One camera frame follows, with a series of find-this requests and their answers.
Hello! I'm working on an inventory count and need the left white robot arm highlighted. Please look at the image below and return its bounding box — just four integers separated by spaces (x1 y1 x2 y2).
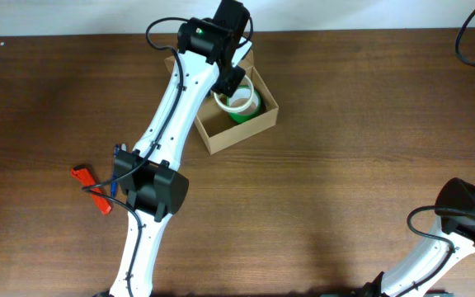
102 0 253 297

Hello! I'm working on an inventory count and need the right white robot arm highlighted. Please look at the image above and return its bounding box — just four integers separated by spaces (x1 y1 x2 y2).
358 177 475 297

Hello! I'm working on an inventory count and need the orange utility knife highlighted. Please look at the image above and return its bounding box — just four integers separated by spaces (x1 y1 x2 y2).
70 165 113 215

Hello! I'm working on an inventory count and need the blue ballpoint pen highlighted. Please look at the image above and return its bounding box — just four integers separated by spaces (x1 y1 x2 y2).
110 144 122 198

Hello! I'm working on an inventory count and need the brown cardboard box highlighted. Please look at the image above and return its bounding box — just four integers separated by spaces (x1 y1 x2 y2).
164 49 280 156

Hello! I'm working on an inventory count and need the green tape roll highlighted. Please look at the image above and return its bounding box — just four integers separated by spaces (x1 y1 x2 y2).
227 86 261 124

